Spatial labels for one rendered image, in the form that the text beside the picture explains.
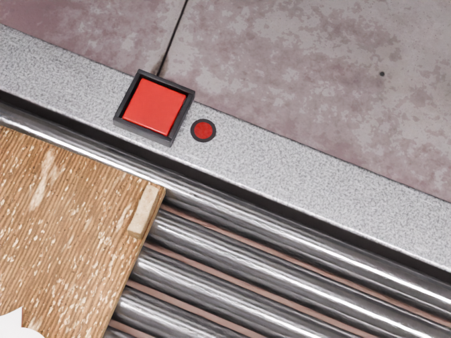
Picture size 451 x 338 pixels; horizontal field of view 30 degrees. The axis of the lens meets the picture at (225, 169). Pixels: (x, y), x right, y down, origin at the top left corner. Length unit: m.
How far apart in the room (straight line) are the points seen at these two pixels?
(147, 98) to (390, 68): 1.23
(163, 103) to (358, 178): 0.25
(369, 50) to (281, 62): 0.23
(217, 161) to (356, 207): 0.18
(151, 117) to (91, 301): 0.23
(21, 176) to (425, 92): 1.38
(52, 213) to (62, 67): 0.20
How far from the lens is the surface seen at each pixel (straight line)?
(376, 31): 2.23
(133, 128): 1.01
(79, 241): 0.96
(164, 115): 1.02
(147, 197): 0.94
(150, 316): 0.95
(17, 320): 0.94
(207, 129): 1.03
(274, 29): 2.18
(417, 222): 1.03
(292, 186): 1.01
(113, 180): 0.98
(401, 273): 1.00
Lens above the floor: 1.85
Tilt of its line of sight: 68 degrees down
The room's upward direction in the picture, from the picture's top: 10 degrees clockwise
